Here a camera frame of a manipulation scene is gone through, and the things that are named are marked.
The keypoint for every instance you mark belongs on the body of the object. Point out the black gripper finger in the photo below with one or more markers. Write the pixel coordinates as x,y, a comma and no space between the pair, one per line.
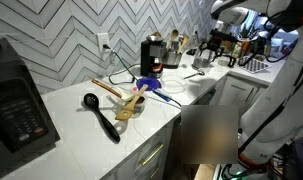
204,46
219,52

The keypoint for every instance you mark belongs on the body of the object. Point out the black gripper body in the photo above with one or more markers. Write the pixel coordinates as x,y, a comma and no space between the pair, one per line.
222,37

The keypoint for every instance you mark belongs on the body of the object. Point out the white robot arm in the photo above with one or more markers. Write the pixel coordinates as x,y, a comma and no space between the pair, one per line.
274,110

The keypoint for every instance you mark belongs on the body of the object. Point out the glass coffee carafe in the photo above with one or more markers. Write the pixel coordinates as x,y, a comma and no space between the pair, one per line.
201,60

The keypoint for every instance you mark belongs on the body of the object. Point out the black coffee maker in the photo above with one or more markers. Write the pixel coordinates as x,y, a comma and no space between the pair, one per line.
151,55

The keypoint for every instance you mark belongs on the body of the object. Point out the light wooden spoon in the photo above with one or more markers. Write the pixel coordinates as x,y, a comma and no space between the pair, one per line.
184,42
174,34

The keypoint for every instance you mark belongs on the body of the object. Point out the metal spoon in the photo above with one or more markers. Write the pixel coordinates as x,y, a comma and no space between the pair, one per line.
194,74

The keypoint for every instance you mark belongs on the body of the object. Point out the metal utensil holder pot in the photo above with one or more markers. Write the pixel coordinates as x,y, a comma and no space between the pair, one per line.
172,59

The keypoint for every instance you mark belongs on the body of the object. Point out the checkered drying mat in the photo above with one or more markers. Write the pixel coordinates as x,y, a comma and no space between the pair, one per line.
254,65

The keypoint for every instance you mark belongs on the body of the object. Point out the clear plastic container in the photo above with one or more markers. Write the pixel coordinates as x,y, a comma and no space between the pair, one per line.
173,84

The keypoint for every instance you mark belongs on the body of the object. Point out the blue purple utensil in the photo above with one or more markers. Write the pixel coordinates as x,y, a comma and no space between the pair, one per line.
164,97

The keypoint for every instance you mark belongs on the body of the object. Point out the small clear jar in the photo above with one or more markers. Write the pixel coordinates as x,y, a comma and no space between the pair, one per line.
140,104

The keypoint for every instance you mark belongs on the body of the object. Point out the white plastic spoon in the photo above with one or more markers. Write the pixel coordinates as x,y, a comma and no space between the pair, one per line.
126,95

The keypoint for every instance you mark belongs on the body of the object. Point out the slotted wooden spatula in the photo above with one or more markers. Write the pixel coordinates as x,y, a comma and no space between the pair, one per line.
129,106

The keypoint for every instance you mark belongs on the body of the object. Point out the dark brown wooden spoon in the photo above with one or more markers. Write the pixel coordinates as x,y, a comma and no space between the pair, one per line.
106,87

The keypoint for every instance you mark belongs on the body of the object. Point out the clear plastic spatula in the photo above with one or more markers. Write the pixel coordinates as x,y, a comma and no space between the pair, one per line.
119,115

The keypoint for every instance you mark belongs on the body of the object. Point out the black plastic ladle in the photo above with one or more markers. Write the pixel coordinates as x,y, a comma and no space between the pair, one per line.
101,116

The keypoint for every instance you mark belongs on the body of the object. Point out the black microwave oven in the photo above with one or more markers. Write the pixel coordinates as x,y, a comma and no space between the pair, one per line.
17,113

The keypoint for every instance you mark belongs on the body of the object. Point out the white wall outlet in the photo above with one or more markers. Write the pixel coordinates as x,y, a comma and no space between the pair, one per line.
103,40

